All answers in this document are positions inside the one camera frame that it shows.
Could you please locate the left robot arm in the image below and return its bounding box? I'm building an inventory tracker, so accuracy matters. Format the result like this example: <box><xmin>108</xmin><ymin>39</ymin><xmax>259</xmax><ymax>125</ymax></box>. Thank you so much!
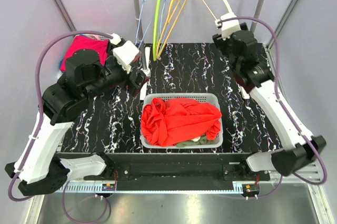
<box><xmin>5</xmin><ymin>46</ymin><xmax>149</xmax><ymax>199</ymax></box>

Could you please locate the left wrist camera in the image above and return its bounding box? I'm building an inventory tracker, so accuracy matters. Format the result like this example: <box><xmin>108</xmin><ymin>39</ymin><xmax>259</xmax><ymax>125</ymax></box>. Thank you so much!
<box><xmin>110</xmin><ymin>33</ymin><xmax>141</xmax><ymax>74</ymax></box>

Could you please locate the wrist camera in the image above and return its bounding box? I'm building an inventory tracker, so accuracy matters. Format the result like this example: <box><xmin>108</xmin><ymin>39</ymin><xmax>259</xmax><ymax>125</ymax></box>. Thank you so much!
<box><xmin>215</xmin><ymin>12</ymin><xmax>247</xmax><ymax>40</ymax></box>
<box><xmin>110</xmin><ymin>33</ymin><xmax>141</xmax><ymax>74</ymax></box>

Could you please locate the red tank top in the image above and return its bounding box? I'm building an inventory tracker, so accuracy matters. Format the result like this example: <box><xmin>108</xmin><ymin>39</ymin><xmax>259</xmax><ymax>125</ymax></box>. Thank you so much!
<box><xmin>141</xmin><ymin>97</ymin><xmax>222</xmax><ymax>147</ymax></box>

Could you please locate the yellow plastic hanger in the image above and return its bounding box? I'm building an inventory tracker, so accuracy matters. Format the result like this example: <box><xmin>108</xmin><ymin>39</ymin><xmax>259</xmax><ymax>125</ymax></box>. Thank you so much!
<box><xmin>153</xmin><ymin>0</ymin><xmax>187</xmax><ymax>61</ymax></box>

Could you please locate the olive green tank top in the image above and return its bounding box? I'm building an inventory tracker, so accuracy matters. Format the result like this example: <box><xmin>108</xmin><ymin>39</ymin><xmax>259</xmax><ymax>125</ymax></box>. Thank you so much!
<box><xmin>175</xmin><ymin>134</ymin><xmax>213</xmax><ymax>148</ymax></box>

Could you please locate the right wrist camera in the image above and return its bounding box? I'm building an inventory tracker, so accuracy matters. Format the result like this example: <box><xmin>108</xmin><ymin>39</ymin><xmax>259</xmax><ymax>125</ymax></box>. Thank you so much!
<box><xmin>215</xmin><ymin>12</ymin><xmax>247</xmax><ymax>40</ymax></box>

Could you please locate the lime green hanger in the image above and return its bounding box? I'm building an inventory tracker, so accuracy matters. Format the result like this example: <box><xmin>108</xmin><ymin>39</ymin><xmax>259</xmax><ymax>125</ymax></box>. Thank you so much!
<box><xmin>152</xmin><ymin>0</ymin><xmax>162</xmax><ymax>62</ymax></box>

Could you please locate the light blue wire hanger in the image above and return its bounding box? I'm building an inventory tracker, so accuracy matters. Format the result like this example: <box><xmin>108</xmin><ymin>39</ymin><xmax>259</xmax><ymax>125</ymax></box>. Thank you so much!
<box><xmin>135</xmin><ymin>0</ymin><xmax>154</xmax><ymax>49</ymax></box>

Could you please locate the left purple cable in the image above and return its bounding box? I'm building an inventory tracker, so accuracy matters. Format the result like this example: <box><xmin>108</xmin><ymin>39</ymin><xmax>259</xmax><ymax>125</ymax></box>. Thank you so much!
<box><xmin>7</xmin><ymin>30</ymin><xmax>119</xmax><ymax>222</ymax></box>

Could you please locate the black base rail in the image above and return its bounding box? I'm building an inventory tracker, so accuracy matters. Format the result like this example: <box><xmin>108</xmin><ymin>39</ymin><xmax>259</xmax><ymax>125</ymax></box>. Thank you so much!
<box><xmin>55</xmin><ymin>151</ymin><xmax>282</xmax><ymax>192</ymax></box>

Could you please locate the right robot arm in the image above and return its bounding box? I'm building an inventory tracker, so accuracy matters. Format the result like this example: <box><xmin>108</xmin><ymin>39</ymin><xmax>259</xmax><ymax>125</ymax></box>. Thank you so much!
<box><xmin>212</xmin><ymin>30</ymin><xmax>326</xmax><ymax>180</ymax></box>

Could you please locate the folded clothes stack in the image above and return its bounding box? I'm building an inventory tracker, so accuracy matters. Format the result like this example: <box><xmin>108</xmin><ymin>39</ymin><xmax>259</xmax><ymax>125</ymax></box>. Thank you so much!
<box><xmin>60</xmin><ymin>35</ymin><xmax>110</xmax><ymax>73</ymax></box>

